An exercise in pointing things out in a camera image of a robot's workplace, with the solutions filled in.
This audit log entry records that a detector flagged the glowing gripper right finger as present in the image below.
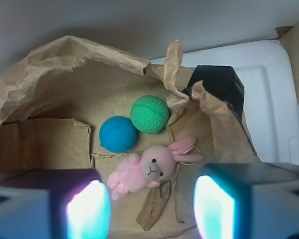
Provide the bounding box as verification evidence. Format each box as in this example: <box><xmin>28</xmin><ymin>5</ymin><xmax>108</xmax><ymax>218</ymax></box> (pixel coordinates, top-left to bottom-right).
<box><xmin>193</xmin><ymin>163</ymin><xmax>299</xmax><ymax>239</ymax></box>

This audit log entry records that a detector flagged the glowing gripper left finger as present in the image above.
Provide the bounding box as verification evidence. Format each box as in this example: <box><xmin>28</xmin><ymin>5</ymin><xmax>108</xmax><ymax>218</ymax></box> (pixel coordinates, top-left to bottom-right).
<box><xmin>0</xmin><ymin>168</ymin><xmax>111</xmax><ymax>239</ymax></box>

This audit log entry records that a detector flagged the brown wood chip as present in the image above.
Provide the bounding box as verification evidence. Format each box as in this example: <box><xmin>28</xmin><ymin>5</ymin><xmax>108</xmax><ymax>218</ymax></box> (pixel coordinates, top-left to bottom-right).
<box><xmin>136</xmin><ymin>180</ymin><xmax>171</xmax><ymax>231</ymax></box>

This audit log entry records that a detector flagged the white plastic bin lid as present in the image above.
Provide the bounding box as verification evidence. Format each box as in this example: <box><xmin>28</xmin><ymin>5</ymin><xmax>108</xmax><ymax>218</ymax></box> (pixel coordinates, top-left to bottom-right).
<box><xmin>149</xmin><ymin>39</ymin><xmax>299</xmax><ymax>166</ymax></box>

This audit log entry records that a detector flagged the blue foam ball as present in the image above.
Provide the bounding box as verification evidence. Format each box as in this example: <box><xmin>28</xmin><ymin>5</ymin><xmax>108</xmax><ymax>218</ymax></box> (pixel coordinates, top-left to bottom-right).
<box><xmin>99</xmin><ymin>116</ymin><xmax>138</xmax><ymax>153</ymax></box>

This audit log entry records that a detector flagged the pink plush bunny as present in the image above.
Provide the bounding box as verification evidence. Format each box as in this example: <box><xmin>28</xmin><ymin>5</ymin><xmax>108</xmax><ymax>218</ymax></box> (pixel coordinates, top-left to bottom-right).
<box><xmin>107</xmin><ymin>136</ymin><xmax>204</xmax><ymax>201</ymax></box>

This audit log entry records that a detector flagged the brown paper bag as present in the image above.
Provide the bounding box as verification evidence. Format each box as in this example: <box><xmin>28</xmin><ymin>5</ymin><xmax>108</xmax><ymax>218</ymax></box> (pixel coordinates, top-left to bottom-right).
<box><xmin>0</xmin><ymin>35</ymin><xmax>262</xmax><ymax>239</ymax></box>

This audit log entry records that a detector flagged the green foam ball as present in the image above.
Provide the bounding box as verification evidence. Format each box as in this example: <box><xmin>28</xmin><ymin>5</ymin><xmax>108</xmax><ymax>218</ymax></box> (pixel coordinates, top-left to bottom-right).
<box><xmin>130</xmin><ymin>95</ymin><xmax>169</xmax><ymax>134</ymax></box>

